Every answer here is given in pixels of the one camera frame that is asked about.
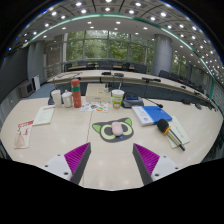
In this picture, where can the cat face mouse pad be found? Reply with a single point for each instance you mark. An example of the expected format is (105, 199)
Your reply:
(103, 131)

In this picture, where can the colourful sticker sheet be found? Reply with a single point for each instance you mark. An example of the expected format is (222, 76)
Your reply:
(94, 107)

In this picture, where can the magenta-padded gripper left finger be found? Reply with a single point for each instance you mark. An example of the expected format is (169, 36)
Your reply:
(76, 156)

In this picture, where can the pink computer mouse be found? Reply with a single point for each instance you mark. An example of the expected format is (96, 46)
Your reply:
(117, 129)

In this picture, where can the beige cardboard box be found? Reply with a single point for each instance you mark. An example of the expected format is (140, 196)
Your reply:
(98, 93)

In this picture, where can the red and white leaflet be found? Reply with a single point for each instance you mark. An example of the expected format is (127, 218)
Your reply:
(23, 135)

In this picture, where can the white printed paper sheet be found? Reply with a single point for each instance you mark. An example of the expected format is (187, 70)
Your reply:
(181, 131)

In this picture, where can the round ceiling lights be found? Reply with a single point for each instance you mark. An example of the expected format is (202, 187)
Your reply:
(107, 9)

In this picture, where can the black handheld microphone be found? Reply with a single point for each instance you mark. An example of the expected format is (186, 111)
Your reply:
(163, 126)

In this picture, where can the dark conference chairs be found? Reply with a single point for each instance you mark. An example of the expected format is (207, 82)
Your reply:
(173, 76)

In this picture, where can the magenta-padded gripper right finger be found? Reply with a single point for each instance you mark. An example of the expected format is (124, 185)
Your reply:
(148, 159)

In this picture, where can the red bottle with green band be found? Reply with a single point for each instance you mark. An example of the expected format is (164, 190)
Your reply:
(76, 95)

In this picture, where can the printed paper cup with straw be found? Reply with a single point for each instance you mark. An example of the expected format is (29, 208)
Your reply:
(117, 99)

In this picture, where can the blue and white book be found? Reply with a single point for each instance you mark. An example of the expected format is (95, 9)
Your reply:
(153, 114)

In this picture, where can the tall white paper cup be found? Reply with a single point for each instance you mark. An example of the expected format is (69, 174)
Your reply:
(56, 98)

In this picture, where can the white cup with lid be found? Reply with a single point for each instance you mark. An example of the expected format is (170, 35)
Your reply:
(67, 99)

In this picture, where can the dark gooseneck conference microphone unit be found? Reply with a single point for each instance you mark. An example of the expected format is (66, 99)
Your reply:
(132, 101)

